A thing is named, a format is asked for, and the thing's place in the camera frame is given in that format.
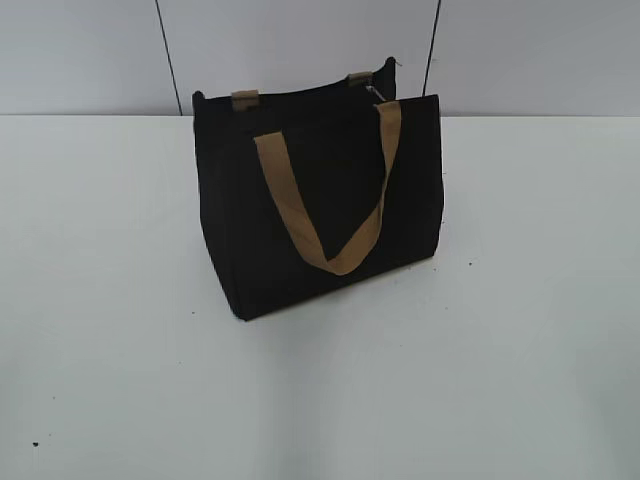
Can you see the silver zipper pull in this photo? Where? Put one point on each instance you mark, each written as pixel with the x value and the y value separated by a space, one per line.
pixel 376 95

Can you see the black tote bag tan handles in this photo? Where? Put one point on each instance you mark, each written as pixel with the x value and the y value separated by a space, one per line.
pixel 304 193

